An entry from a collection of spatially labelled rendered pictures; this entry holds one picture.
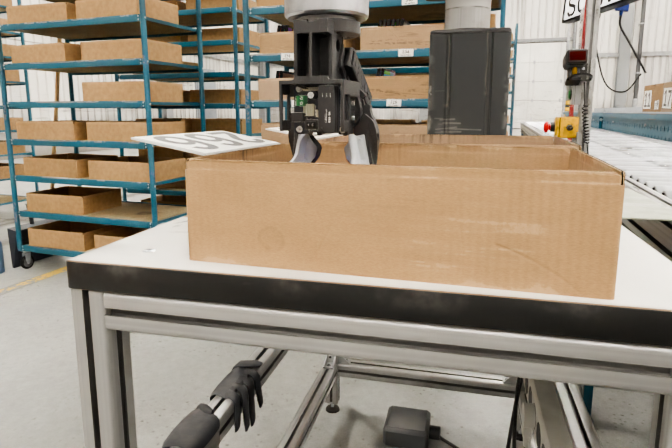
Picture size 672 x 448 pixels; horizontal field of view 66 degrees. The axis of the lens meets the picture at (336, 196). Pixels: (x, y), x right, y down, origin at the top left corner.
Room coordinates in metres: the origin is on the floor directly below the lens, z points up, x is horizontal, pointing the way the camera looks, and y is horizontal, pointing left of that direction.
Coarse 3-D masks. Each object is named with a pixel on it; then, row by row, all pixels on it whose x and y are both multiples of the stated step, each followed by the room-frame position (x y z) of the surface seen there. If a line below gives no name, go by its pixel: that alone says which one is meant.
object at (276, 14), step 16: (384, 0) 2.18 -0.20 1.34; (400, 0) 2.16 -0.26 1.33; (272, 16) 2.47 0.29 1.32; (368, 16) 2.47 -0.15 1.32; (384, 16) 2.47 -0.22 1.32; (400, 16) 2.47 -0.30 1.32; (416, 16) 2.47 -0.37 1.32; (432, 16) 2.47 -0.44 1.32; (416, 48) 2.14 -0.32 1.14; (288, 64) 2.64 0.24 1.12; (368, 64) 2.64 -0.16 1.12; (384, 64) 2.65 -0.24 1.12; (400, 64) 2.62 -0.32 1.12; (416, 64) 2.60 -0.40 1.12
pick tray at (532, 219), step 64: (192, 192) 0.49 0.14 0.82; (256, 192) 0.47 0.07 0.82; (320, 192) 0.45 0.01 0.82; (384, 192) 0.43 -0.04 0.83; (448, 192) 0.42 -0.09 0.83; (512, 192) 0.40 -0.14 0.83; (576, 192) 0.39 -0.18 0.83; (192, 256) 0.49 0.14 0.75; (256, 256) 0.47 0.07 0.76; (320, 256) 0.45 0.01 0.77; (384, 256) 0.43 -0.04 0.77; (448, 256) 0.42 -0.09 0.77; (512, 256) 0.40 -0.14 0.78; (576, 256) 0.39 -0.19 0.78
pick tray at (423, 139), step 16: (432, 144) 0.73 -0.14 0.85; (448, 144) 0.73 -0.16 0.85; (464, 144) 0.72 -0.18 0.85; (480, 144) 0.71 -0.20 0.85; (496, 144) 0.71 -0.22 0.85; (512, 144) 0.71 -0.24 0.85; (528, 144) 0.96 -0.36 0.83; (544, 144) 0.95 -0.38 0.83; (560, 144) 0.86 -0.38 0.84; (576, 144) 0.71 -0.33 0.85
